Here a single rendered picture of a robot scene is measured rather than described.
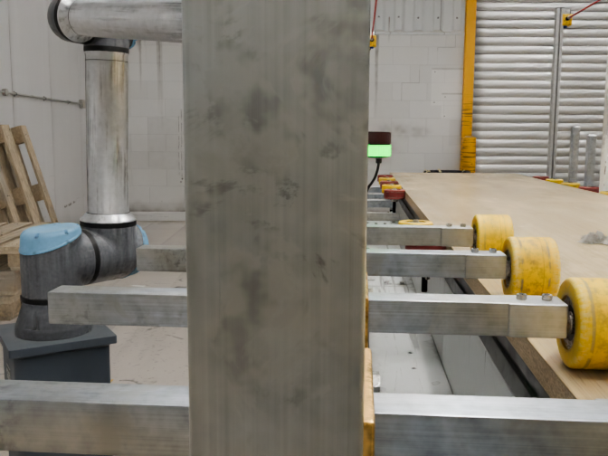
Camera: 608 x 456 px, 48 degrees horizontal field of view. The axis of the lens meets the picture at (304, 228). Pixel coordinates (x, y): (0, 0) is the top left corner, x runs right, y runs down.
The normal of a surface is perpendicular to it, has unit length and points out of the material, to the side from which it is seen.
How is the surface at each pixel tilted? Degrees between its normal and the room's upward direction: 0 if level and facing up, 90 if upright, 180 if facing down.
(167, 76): 90
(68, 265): 90
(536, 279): 94
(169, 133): 90
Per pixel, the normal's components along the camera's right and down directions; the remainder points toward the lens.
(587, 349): -0.08, 0.40
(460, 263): -0.08, 0.13
